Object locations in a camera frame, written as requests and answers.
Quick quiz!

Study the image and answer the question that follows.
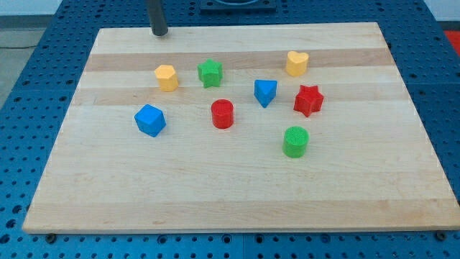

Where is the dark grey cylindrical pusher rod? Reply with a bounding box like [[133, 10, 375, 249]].
[[145, 0, 168, 37]]

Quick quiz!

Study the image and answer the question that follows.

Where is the blue cube block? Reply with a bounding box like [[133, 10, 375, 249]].
[[134, 104, 166, 137]]

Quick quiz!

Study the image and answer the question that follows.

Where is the wooden board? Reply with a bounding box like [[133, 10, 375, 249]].
[[23, 22, 459, 234]]

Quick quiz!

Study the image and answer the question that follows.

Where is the yellow hexagon block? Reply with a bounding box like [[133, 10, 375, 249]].
[[154, 65, 179, 92]]

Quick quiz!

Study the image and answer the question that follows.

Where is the green star block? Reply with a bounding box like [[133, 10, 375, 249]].
[[197, 59, 223, 88]]

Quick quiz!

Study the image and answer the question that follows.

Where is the red cylinder block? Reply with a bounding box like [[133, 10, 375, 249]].
[[211, 99, 234, 129]]

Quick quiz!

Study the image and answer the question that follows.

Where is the blue triangle block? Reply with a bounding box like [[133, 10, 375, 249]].
[[254, 79, 277, 108]]

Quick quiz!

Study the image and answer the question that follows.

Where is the yellow heart block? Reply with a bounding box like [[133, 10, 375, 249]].
[[285, 51, 309, 77]]

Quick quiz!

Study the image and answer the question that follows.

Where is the red star block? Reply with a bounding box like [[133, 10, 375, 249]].
[[293, 85, 324, 117]]

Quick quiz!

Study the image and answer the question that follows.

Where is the green cylinder block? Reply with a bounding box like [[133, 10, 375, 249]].
[[282, 126, 310, 158]]

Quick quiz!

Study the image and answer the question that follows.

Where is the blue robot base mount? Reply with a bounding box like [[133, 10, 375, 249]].
[[198, 0, 277, 12]]

